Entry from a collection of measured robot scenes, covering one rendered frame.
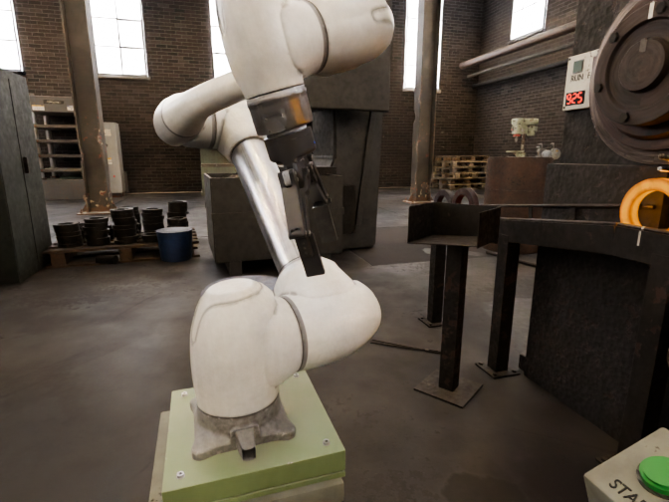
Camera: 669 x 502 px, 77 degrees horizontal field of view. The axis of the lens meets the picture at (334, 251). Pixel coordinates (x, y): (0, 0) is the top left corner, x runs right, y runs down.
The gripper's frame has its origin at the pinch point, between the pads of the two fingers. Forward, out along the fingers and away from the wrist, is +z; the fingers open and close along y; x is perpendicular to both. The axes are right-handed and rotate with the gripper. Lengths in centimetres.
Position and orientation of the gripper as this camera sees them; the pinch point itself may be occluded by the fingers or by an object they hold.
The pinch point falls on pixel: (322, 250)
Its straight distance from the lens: 71.5
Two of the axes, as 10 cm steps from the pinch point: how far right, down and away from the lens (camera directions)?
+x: 9.6, -1.8, -2.4
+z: 2.5, 9.0, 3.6
